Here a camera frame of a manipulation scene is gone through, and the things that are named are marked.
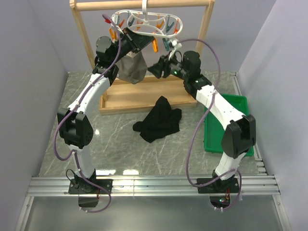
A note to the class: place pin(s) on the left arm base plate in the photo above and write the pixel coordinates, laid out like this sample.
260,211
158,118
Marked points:
86,188

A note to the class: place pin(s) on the black underwear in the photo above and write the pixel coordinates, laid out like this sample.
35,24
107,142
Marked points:
161,121

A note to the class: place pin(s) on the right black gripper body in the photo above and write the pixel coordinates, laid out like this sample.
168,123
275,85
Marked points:
172,67

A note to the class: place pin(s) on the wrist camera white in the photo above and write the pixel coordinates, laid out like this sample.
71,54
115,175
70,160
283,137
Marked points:
174,44
114,19

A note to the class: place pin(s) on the orange clothes peg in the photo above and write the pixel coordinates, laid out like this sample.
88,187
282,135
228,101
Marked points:
155,45

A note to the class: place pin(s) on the wooden hanging rack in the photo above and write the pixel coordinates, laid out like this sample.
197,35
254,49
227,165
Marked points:
123,97

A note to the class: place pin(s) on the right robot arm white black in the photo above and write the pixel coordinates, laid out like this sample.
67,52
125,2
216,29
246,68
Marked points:
196,83

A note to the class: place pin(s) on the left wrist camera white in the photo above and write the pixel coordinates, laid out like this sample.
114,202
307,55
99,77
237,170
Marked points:
114,19

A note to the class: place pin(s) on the white plastic clip hanger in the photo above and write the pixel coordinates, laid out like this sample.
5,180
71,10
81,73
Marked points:
143,22

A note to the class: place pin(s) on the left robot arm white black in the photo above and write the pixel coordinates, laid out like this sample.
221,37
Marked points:
74,126

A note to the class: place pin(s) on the green plastic tray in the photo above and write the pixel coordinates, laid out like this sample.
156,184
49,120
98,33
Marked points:
229,128

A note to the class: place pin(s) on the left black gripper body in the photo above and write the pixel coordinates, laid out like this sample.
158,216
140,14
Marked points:
129,44

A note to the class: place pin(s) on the teal clothes peg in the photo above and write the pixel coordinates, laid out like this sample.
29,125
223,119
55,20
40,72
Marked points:
166,43

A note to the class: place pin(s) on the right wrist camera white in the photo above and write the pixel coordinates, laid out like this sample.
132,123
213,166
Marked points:
174,44

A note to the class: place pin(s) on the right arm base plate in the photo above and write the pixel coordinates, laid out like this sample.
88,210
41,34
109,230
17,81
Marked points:
221,186

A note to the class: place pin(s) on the aluminium mounting rail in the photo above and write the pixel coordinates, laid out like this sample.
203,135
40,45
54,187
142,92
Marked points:
137,186

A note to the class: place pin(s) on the grey underwear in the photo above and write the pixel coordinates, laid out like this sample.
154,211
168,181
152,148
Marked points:
132,68

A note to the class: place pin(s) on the orange peg holding grey underwear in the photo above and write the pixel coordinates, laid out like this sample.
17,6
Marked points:
113,34

